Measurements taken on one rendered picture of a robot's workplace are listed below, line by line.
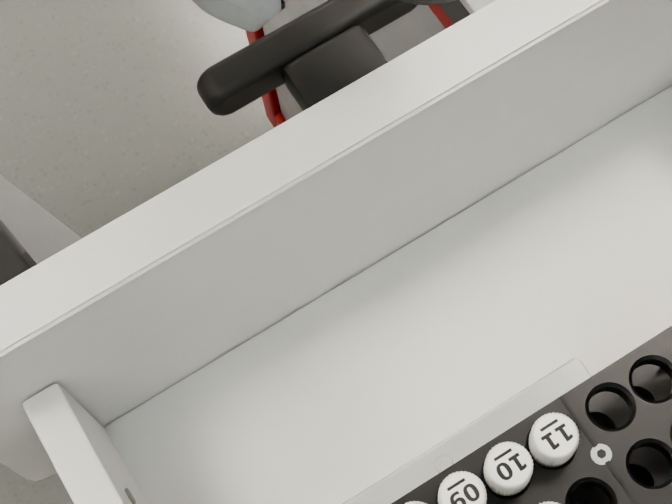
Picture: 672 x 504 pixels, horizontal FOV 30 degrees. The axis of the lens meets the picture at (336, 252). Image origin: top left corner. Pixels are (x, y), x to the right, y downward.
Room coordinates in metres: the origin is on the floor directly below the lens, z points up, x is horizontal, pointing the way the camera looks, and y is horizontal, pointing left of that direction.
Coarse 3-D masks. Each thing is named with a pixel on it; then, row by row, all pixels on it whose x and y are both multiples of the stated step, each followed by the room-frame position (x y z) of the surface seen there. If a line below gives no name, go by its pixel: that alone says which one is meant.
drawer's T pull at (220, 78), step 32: (352, 0) 0.20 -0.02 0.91; (384, 0) 0.20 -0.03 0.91; (288, 32) 0.19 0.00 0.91; (320, 32) 0.19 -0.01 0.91; (352, 32) 0.19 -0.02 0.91; (224, 64) 0.19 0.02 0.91; (256, 64) 0.19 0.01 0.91; (288, 64) 0.18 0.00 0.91; (320, 64) 0.18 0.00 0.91; (352, 64) 0.18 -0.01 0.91; (224, 96) 0.18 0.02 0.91; (256, 96) 0.18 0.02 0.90; (320, 96) 0.17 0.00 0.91
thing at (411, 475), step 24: (576, 360) 0.10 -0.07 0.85; (552, 384) 0.09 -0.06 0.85; (576, 384) 0.09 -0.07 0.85; (504, 408) 0.09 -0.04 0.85; (528, 408) 0.09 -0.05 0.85; (456, 432) 0.08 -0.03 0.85; (480, 432) 0.08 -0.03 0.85; (432, 456) 0.08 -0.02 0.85; (456, 456) 0.08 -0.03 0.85; (384, 480) 0.07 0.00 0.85; (408, 480) 0.07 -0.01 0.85
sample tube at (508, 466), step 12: (504, 444) 0.06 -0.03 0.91; (516, 444) 0.06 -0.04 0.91; (492, 456) 0.06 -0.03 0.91; (504, 456) 0.06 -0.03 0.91; (516, 456) 0.06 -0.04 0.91; (528, 456) 0.06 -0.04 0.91; (492, 468) 0.06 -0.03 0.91; (504, 468) 0.06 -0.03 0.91; (516, 468) 0.06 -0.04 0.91; (528, 468) 0.06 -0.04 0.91; (492, 480) 0.06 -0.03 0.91; (504, 480) 0.05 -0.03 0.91; (516, 480) 0.05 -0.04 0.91; (528, 480) 0.05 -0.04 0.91; (504, 492) 0.05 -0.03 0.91; (516, 492) 0.05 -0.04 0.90
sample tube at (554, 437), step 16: (544, 416) 0.07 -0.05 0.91; (560, 416) 0.07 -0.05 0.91; (544, 432) 0.07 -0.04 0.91; (560, 432) 0.06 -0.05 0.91; (576, 432) 0.06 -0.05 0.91; (544, 448) 0.06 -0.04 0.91; (560, 448) 0.06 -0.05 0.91; (576, 448) 0.06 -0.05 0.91; (544, 464) 0.06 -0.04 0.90; (560, 464) 0.06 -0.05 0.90
